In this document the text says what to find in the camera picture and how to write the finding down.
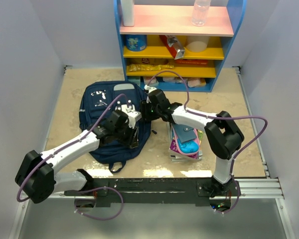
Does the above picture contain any white plastic tub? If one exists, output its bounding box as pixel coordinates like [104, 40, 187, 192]
[185, 35, 209, 53]

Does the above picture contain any orange flat box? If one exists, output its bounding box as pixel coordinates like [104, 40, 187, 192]
[175, 59, 208, 66]

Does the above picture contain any blue round can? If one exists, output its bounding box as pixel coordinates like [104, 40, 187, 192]
[126, 34, 147, 52]

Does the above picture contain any navy blue backpack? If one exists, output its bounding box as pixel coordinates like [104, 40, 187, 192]
[79, 81, 151, 174]

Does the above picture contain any aluminium frame rail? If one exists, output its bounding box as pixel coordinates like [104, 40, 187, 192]
[237, 178, 284, 199]

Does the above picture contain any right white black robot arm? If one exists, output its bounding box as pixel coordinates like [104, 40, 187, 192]
[141, 86, 244, 198]

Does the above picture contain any green sponge pack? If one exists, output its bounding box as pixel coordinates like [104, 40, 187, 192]
[128, 76, 141, 86]

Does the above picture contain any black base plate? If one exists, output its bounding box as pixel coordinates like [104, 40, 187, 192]
[63, 177, 241, 208]

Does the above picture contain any white cylinder bottle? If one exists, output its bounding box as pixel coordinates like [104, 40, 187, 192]
[121, 0, 135, 27]

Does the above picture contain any teal wallet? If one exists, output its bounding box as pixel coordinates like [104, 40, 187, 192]
[172, 124, 197, 143]

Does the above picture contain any yellow snack bag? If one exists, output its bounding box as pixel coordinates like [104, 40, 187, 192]
[127, 64, 174, 72]

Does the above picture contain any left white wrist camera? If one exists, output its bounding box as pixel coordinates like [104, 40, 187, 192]
[115, 100, 142, 128]

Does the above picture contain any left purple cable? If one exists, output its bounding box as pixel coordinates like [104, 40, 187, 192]
[16, 93, 128, 221]

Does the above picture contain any red silver snack box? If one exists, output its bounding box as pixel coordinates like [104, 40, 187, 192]
[159, 35, 185, 60]

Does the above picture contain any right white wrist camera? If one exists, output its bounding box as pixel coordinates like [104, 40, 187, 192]
[144, 85, 157, 94]

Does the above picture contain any orange pink sponge pack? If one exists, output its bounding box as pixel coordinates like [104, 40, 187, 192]
[187, 77, 206, 88]

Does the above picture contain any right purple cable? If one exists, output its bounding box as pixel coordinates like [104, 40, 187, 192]
[147, 70, 269, 215]

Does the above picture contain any pink blue pencil case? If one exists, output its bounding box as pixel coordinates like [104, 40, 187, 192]
[169, 129, 200, 156]

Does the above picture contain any blue shelf unit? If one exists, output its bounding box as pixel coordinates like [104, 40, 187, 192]
[114, 0, 247, 92]

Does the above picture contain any purple cable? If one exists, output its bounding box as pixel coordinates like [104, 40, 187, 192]
[147, 70, 269, 215]
[16, 93, 128, 221]

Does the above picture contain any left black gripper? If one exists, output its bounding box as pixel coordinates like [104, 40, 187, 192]
[114, 122, 139, 148]

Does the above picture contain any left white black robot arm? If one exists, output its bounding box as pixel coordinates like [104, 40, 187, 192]
[15, 107, 142, 204]

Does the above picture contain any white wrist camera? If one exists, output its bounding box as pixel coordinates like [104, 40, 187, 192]
[144, 85, 157, 94]
[115, 100, 142, 128]

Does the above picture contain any clear plastic water bottle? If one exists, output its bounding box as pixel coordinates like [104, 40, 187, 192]
[191, 0, 211, 26]

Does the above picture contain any stack of books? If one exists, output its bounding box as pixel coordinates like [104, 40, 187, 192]
[167, 123, 204, 162]

